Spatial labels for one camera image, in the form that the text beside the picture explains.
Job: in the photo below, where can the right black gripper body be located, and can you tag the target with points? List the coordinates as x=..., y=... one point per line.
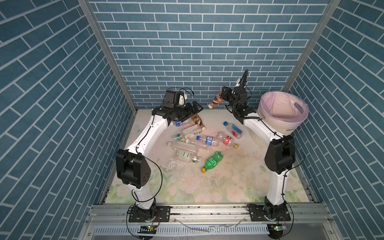
x=229, y=96

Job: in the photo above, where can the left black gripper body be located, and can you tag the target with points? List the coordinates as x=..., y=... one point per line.
x=182, y=112

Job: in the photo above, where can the clear bottle blue label back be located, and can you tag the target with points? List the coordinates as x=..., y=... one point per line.
x=179, y=123

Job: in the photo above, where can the brown nescafe bottle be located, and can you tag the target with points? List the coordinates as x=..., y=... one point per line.
x=216, y=101
x=198, y=121

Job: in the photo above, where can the clear bottle blue cap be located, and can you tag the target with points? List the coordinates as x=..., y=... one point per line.
x=208, y=140
x=233, y=130

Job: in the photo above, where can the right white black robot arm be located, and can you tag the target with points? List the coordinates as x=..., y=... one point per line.
x=280, y=155

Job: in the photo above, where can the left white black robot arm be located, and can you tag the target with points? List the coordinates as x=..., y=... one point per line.
x=132, y=163

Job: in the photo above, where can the cream bin with pink bag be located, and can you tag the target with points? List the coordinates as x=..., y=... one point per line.
x=281, y=114

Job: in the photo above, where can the clear bottle green red label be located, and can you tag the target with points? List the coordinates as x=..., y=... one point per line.
x=188, y=133

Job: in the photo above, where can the clear slim bottle white cap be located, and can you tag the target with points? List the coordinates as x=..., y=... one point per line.
x=198, y=143

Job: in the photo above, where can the clear square bottle white cap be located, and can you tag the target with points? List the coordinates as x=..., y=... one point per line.
x=182, y=146

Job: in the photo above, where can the clear bottle red label yellow cap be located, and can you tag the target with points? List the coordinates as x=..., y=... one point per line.
x=227, y=140

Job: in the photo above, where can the green plastic bottle yellow cap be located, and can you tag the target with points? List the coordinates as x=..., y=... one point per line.
x=212, y=161

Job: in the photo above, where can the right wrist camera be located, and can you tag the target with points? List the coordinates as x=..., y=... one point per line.
x=241, y=82

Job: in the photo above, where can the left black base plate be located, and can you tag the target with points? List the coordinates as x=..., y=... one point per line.
x=153, y=214

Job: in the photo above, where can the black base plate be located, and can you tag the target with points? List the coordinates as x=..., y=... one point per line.
x=259, y=213
x=153, y=214

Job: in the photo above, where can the aluminium mounting rail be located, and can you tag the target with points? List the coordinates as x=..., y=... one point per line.
x=310, y=221

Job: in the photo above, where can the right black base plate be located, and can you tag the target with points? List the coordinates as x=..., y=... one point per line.
x=259, y=213

